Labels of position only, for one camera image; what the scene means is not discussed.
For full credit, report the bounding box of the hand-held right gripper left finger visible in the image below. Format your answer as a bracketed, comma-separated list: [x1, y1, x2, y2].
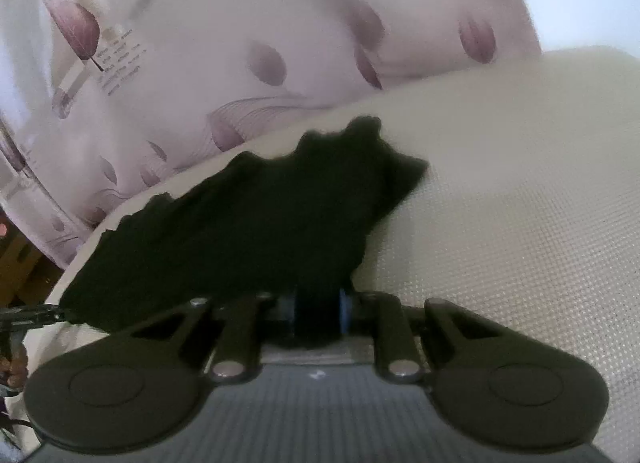
[124, 292, 297, 385]

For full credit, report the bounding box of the beige mesh pad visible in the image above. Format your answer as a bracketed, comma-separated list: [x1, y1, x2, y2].
[0, 45, 640, 463]

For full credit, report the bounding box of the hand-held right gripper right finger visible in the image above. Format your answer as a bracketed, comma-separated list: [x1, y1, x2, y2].
[339, 290, 502, 385]

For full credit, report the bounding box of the leaf print curtain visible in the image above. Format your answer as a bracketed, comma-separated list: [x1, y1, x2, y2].
[0, 0, 547, 271]

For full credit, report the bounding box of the black knitted garment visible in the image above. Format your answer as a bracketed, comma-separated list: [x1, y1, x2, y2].
[59, 115, 431, 350]

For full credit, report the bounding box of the brown wooden furniture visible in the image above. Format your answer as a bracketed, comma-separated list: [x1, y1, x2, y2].
[0, 210, 68, 311]

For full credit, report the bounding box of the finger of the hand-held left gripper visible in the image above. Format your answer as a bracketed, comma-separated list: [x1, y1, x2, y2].
[0, 304, 76, 331]

